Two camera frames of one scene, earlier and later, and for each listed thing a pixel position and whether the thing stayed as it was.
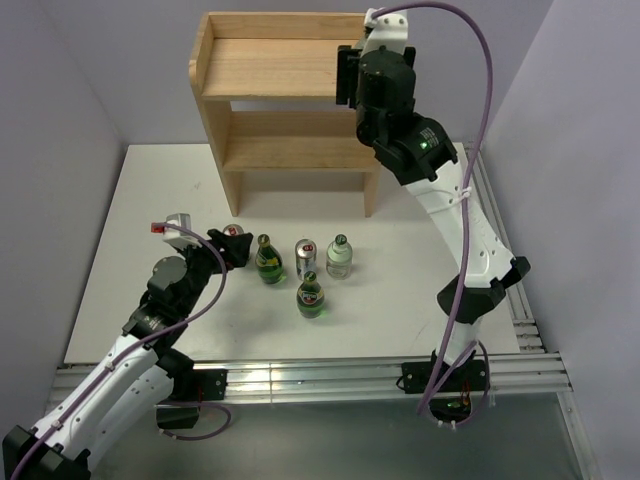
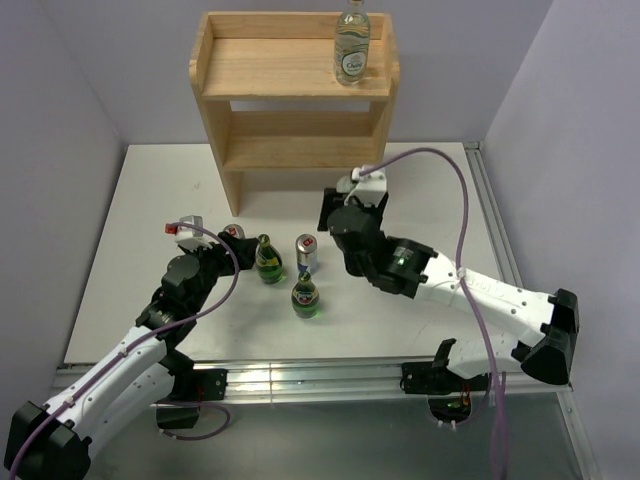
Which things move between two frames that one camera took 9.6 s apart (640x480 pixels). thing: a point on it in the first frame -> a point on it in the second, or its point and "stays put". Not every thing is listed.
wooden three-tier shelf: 277,57 stays put
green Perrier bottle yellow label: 269,262 stays put
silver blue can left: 233,230 stays put
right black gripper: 347,74 -> 333,198
